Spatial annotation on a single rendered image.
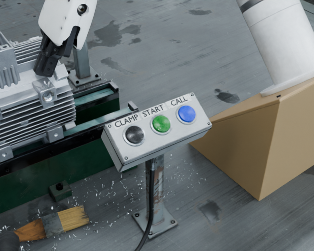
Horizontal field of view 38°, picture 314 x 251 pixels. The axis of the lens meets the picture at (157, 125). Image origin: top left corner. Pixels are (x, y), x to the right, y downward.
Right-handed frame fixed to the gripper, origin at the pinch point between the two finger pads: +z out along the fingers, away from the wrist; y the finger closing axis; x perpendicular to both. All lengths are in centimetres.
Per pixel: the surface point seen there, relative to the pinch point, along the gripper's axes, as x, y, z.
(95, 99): -20.0, 9.1, 9.6
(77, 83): -29.6, 32.6, 16.9
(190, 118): -15.4, -22.6, -4.9
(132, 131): -6.2, -21.3, -0.5
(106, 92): -22.9, 10.2, 7.9
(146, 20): -62, 56, -1
